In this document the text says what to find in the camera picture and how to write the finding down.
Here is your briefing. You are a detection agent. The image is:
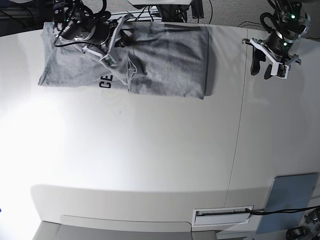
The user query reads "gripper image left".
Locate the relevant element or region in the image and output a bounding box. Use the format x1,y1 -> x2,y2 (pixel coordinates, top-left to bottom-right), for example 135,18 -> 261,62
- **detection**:
82,14 -> 134,66

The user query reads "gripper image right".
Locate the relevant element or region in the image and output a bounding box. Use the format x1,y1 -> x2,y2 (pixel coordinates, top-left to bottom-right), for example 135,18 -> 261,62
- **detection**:
242,31 -> 295,80

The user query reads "grey T-shirt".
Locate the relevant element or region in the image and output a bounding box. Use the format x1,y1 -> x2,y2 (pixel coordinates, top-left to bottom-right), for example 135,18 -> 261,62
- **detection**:
38,22 -> 209,99

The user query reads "blue-grey tablet board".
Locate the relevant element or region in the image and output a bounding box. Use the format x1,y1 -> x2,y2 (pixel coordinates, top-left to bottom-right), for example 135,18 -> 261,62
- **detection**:
256,172 -> 319,235

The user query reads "black device bottom right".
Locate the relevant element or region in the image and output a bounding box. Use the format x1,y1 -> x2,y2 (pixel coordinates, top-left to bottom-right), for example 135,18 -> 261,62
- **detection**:
285,226 -> 311,240

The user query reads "white base mount top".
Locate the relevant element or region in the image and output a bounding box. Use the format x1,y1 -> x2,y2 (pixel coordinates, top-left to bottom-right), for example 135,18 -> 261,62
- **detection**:
128,0 -> 192,6

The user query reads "black floor cable right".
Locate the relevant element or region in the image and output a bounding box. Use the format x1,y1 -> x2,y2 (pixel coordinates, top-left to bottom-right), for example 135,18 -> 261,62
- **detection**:
237,20 -> 320,41

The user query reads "black cable on table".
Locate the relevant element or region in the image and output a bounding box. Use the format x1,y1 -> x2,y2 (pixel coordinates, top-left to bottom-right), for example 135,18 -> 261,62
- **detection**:
245,206 -> 320,216

